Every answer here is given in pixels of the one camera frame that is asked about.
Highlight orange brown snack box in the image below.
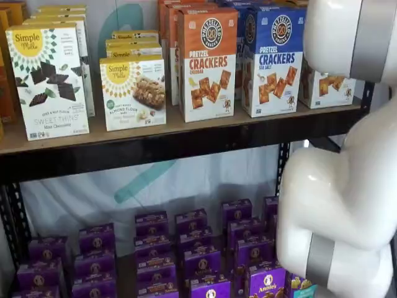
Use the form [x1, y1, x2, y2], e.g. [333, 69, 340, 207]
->
[0, 46, 19, 125]
[0, 1, 28, 50]

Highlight Simple Mills almond bars box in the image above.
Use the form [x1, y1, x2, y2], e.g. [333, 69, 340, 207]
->
[99, 55, 167, 132]
[105, 46, 164, 61]
[111, 29, 160, 41]
[105, 38, 163, 49]

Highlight blue white pretzel crackers box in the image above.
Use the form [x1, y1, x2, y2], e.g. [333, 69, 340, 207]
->
[234, 0, 298, 101]
[241, 6, 307, 118]

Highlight brown board with cracker boxes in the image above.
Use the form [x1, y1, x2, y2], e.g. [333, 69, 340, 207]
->
[0, 99, 364, 156]

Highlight orange white pretzel crackers box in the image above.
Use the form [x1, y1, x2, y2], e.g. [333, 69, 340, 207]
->
[177, 6, 239, 123]
[169, 3, 218, 106]
[158, 0, 215, 63]

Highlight Simple Mills Sweet Thins box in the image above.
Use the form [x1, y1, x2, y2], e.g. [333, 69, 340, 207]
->
[5, 23, 90, 141]
[30, 11, 88, 58]
[36, 4, 87, 13]
[22, 17, 96, 118]

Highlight black metal shelving frame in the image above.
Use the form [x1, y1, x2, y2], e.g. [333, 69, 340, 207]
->
[0, 80, 376, 298]

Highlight purple Annie's box chocolate print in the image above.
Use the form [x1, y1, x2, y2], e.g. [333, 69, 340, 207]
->
[234, 238, 275, 271]
[227, 218, 264, 248]
[221, 200, 252, 226]
[248, 266, 287, 298]

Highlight purple Annie's boxes group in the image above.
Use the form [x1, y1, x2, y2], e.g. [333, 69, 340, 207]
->
[9, 198, 280, 298]

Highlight white backdrop with teal logo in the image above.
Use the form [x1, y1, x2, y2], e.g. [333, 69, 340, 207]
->
[20, 0, 311, 280]

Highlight purple Annie's snack box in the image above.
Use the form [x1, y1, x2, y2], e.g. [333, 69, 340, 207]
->
[28, 237, 71, 264]
[11, 286, 61, 298]
[71, 279, 118, 298]
[78, 222, 116, 254]
[73, 251, 117, 282]
[16, 261, 65, 289]

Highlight purple Annie's box teal band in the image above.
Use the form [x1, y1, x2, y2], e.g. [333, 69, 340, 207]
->
[263, 196, 280, 224]
[285, 271, 313, 298]

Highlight yellow white pretzel crackers box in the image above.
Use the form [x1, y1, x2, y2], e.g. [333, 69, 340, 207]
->
[298, 58, 357, 109]

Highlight purple Annie's hidden veggies box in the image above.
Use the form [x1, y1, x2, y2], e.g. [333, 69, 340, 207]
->
[135, 256, 178, 285]
[135, 212, 169, 237]
[133, 235, 172, 260]
[137, 281, 180, 298]

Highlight purple Annie's box orange band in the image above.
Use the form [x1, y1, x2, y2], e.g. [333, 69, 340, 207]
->
[174, 209, 208, 233]
[177, 227, 214, 254]
[189, 280, 233, 298]
[182, 247, 221, 282]

